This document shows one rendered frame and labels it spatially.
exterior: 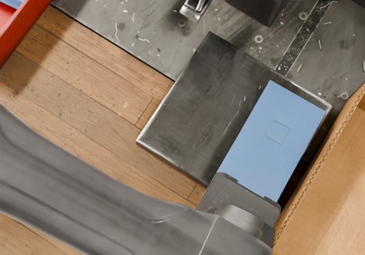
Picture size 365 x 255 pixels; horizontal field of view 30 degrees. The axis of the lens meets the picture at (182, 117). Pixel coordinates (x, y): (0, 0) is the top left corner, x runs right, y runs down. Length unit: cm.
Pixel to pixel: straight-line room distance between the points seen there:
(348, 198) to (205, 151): 17
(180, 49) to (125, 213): 45
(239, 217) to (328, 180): 36
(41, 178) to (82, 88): 44
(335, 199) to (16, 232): 36
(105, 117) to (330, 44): 29
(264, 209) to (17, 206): 28
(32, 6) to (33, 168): 45
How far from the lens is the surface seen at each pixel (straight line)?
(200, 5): 75
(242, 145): 73
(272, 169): 73
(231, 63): 80
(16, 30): 81
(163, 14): 84
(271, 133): 74
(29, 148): 38
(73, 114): 80
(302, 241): 79
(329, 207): 80
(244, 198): 60
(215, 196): 61
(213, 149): 77
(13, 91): 82
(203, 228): 43
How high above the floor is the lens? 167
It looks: 75 degrees down
